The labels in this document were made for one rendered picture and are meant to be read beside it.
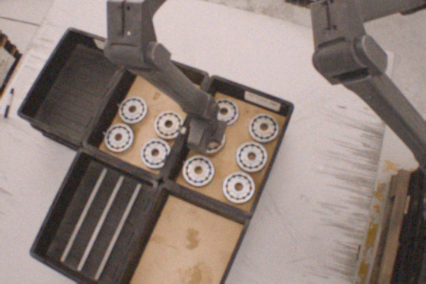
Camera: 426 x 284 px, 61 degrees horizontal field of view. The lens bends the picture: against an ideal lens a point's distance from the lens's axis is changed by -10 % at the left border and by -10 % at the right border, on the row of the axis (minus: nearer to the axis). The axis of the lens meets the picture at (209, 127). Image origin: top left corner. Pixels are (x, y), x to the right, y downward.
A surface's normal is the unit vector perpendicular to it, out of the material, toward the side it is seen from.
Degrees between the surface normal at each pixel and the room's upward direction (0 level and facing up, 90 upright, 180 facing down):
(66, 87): 0
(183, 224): 0
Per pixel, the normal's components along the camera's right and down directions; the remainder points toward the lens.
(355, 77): -0.76, -0.48
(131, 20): -0.40, 0.36
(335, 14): -0.84, -0.04
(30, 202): -0.05, -0.35
